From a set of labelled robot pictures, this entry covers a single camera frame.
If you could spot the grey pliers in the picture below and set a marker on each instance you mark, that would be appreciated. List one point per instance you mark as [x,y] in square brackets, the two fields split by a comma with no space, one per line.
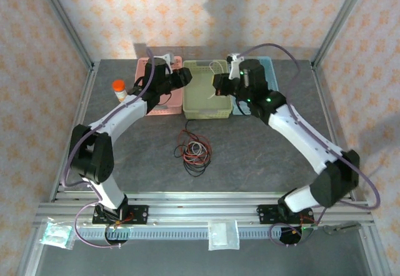
[340,227]

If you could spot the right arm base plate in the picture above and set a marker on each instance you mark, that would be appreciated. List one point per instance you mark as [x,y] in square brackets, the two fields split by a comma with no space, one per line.
[265,213]

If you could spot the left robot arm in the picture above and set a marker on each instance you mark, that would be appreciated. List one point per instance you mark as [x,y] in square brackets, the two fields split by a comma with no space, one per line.
[125,116]

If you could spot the green printed plastic bag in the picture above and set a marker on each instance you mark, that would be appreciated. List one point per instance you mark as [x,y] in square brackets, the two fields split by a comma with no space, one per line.
[57,233]

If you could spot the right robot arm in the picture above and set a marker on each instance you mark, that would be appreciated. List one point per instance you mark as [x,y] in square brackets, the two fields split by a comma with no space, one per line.
[300,138]

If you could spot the orange lid bottle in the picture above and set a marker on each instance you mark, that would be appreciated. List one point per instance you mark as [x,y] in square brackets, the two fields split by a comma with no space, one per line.
[121,93]

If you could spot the blue plastic basket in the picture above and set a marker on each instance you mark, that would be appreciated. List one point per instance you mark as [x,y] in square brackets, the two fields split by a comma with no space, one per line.
[270,70]

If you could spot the green plastic basket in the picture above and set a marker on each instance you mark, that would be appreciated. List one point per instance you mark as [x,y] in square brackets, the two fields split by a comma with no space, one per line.
[203,101]

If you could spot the aluminium mounting rail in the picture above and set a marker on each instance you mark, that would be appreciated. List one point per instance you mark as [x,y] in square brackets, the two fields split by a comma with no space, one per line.
[203,208]

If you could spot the clear plastic bag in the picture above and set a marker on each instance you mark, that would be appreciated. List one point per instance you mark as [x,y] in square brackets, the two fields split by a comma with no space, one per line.
[223,235]

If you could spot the aluminium side beam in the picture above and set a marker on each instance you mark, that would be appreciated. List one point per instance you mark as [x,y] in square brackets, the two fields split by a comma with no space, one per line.
[82,101]
[328,116]

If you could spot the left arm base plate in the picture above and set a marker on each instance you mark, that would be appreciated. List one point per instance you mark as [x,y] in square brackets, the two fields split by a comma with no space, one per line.
[140,213]

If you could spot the pink plastic basket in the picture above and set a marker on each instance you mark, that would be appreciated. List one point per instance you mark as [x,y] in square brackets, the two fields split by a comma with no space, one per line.
[176,99]

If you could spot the aluminium frame post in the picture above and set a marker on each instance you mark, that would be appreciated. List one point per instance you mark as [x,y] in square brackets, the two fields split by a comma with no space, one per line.
[340,23]
[65,23]

